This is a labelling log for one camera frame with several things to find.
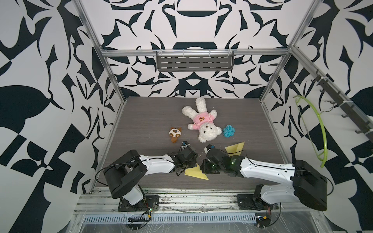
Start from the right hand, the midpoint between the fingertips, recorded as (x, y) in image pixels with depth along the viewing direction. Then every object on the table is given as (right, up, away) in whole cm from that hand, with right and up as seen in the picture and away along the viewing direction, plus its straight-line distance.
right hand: (198, 166), depth 81 cm
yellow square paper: (+22, +7, +7) cm, 24 cm away
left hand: (-1, +2, +8) cm, 8 cm away
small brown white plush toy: (-15, +16, +16) cm, 27 cm away
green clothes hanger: (+55, +9, -12) cm, 57 cm away
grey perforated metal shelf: (-1, +63, +13) cm, 64 cm away
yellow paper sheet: (-2, -2, -2) cm, 3 cm away
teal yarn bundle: (+22, +17, +18) cm, 33 cm away
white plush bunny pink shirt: (+4, +24, +16) cm, 29 cm away
